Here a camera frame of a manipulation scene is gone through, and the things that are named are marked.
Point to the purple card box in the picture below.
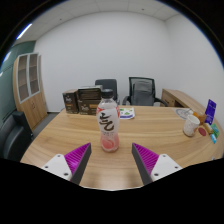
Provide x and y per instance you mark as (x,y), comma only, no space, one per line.
(210,111)

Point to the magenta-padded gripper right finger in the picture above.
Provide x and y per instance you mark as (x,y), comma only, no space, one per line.
(163,165)

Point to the long ceiling light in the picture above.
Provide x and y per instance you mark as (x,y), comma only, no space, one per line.
(6,57)

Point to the wooden shelf cabinet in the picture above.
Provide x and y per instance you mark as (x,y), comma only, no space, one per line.
(33,103)

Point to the black armchair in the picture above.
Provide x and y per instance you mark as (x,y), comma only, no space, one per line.
(13,136)

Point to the wooden side desk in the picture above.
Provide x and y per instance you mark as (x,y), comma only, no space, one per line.
(181,98)

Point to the small blue packet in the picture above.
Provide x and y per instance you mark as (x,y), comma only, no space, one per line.
(213,139)

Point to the white green leaflet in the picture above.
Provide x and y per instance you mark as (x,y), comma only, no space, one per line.
(127,113)

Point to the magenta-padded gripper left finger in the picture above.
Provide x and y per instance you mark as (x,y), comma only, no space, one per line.
(60,165)

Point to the small tan box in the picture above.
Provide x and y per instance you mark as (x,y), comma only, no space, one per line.
(208,128)

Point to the pink drink bottle black cap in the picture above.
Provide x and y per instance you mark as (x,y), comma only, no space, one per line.
(108,123)

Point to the flat round red coaster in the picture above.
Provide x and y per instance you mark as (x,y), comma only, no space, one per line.
(202,131)

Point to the black mesh office chair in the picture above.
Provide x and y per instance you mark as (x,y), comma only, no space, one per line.
(142,91)

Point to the white patterned mug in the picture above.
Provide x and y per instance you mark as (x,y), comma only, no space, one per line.
(190,126)

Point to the round grey patterned disc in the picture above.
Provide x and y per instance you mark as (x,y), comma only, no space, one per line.
(181,113)

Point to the small orange box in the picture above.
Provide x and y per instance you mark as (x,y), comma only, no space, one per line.
(201,118)

